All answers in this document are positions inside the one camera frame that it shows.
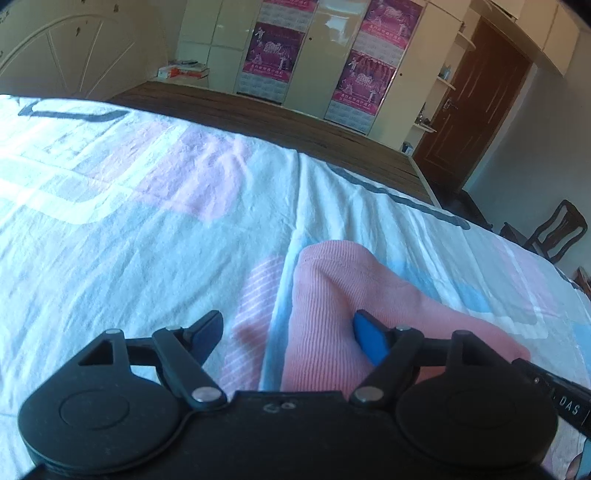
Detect wooden bed platform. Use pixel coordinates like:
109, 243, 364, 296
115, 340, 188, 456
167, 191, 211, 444
106, 79, 443, 207

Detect purple wall calendar poster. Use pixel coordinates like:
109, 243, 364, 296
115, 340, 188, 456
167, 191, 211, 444
261, 0, 320, 14
359, 0, 424, 52
235, 21, 307, 103
323, 50, 398, 128

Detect stack of books and boxes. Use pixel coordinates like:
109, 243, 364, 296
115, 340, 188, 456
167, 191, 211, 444
157, 58, 211, 82

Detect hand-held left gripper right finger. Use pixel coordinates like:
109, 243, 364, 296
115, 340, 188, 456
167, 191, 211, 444
349, 309, 511, 408

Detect pink ribbed knit top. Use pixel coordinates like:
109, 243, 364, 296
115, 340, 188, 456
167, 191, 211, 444
279, 240, 532, 403

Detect cream wardrobe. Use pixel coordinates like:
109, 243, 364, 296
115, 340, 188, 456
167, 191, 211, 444
178, 0, 472, 139

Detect cream overhead cabinets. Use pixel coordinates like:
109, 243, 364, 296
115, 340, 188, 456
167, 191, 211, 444
471, 0, 583, 78

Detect cream corner shelf unit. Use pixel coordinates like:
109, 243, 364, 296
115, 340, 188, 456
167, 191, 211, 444
401, 18, 476, 158

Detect dark wooden chair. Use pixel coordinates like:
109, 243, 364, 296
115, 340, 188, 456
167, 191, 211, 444
501, 199, 588, 265

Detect brown wooden furniture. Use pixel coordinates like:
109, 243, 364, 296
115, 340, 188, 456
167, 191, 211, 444
573, 265, 591, 297

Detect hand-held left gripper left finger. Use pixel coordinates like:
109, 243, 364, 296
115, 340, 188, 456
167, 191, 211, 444
78, 310, 228, 412

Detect pastel printed bed sheet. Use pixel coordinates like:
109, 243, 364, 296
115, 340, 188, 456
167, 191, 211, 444
0, 95, 591, 480

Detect cream curved headboard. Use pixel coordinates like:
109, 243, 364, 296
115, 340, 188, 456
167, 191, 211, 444
0, 0, 170, 103

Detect brown wooden door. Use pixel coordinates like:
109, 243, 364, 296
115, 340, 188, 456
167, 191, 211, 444
413, 18, 533, 195

